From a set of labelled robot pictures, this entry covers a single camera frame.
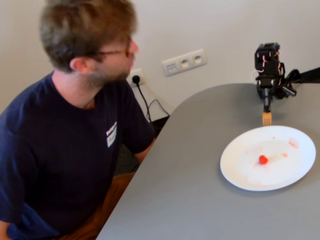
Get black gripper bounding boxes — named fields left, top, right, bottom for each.
left=255, top=74, right=277, bottom=112

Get black flat object behind robot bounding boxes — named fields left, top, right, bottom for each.
left=298, top=66, right=320, bottom=85

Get white round plate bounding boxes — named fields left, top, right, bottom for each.
left=219, top=125, right=317, bottom=192

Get white name badge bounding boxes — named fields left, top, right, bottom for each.
left=105, top=121, right=119, bottom=149

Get brown framed glasses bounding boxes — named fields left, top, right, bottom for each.
left=82, top=37, right=134, bottom=60

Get brown trousers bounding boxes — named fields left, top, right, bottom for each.
left=58, top=171, right=137, bottom=240

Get man's head with brown hair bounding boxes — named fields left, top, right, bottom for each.
left=39, top=0, right=140, bottom=89

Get navy blue t-shirt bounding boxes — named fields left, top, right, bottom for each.
left=0, top=71, right=157, bottom=239

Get white triple wall socket panel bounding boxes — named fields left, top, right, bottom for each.
left=161, top=48, right=209, bottom=78

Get black power cable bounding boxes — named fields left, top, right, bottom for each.
left=136, top=84, right=171, bottom=124

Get white single wall socket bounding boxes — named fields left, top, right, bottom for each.
left=129, top=68, right=148, bottom=88

